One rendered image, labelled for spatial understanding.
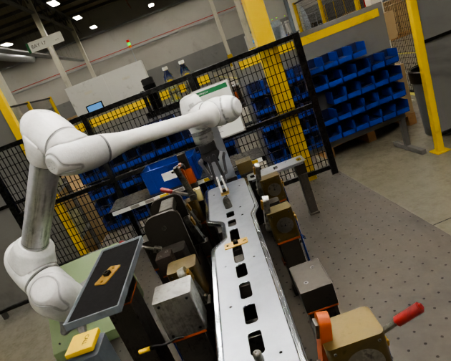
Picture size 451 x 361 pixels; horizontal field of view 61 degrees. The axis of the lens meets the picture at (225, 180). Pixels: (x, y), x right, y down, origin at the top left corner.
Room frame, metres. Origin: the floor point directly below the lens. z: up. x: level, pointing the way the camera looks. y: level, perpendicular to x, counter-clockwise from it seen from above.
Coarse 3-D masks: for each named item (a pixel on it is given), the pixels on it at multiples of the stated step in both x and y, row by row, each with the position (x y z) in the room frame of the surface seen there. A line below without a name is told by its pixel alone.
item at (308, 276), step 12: (300, 264) 0.88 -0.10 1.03; (312, 264) 0.86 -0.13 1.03; (300, 276) 0.83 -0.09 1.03; (312, 276) 0.81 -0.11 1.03; (324, 276) 0.79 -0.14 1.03; (300, 288) 0.78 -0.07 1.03; (312, 288) 0.77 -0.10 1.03; (324, 288) 0.76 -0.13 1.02; (312, 300) 0.76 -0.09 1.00; (324, 300) 0.76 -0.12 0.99; (336, 300) 0.76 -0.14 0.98; (312, 312) 0.76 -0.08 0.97; (336, 312) 0.76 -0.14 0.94; (312, 324) 0.78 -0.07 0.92
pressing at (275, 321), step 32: (224, 224) 1.36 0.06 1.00; (256, 224) 1.27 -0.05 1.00; (224, 256) 1.12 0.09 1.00; (256, 256) 1.05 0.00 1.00; (224, 288) 0.95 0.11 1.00; (256, 288) 0.89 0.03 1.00; (224, 320) 0.81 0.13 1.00; (288, 320) 0.73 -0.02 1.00; (224, 352) 0.71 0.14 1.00; (288, 352) 0.64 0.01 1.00
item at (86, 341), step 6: (90, 330) 0.73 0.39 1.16; (96, 330) 0.72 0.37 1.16; (78, 336) 0.73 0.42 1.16; (84, 336) 0.72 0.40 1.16; (90, 336) 0.71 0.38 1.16; (96, 336) 0.71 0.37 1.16; (72, 342) 0.71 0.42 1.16; (78, 342) 0.70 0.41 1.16; (84, 342) 0.69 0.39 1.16; (90, 342) 0.69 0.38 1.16; (96, 342) 0.70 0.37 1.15; (72, 348) 0.69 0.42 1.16; (78, 348) 0.68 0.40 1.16; (84, 348) 0.68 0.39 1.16; (90, 348) 0.67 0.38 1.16; (66, 354) 0.68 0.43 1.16; (72, 354) 0.68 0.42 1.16; (78, 354) 0.67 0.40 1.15
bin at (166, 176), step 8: (192, 152) 2.15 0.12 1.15; (160, 160) 2.17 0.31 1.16; (168, 160) 2.17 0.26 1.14; (176, 160) 2.16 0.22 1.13; (192, 160) 1.99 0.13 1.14; (144, 168) 2.13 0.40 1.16; (152, 168) 2.18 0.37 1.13; (160, 168) 2.01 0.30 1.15; (168, 168) 2.01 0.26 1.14; (200, 168) 2.09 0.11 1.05; (144, 176) 2.03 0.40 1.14; (152, 176) 2.02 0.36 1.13; (160, 176) 2.02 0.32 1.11; (168, 176) 2.01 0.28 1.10; (176, 176) 2.00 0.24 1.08; (200, 176) 2.01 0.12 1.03; (152, 184) 2.03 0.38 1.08; (160, 184) 2.02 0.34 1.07; (168, 184) 2.01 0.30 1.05; (176, 184) 2.01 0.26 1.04; (152, 192) 2.03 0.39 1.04
